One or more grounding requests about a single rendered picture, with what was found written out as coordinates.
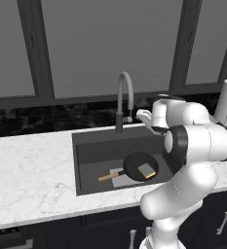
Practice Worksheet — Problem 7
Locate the grey curved tap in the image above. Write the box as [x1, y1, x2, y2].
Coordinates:
[115, 71, 135, 134]

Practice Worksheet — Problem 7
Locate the dark grey sink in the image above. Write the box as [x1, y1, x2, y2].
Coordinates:
[71, 124, 176, 196]

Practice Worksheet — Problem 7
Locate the black pan with wooden handle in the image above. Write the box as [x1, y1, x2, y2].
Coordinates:
[97, 152, 161, 183]

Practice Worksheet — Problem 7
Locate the dark framed window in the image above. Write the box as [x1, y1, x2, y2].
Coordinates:
[0, 0, 227, 112]

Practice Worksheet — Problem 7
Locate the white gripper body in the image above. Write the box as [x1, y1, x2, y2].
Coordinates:
[135, 109, 167, 136]

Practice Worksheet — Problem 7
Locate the grey and yellow sponge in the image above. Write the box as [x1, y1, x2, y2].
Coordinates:
[137, 161, 158, 180]

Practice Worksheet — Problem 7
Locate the dark dishwasher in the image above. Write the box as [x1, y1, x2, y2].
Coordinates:
[0, 226, 48, 249]

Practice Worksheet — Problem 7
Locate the dark cupboard door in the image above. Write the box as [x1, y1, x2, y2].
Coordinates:
[177, 189, 227, 249]
[46, 219, 153, 249]

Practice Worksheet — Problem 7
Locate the dark false drawer front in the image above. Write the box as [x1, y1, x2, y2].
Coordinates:
[82, 205, 146, 229]

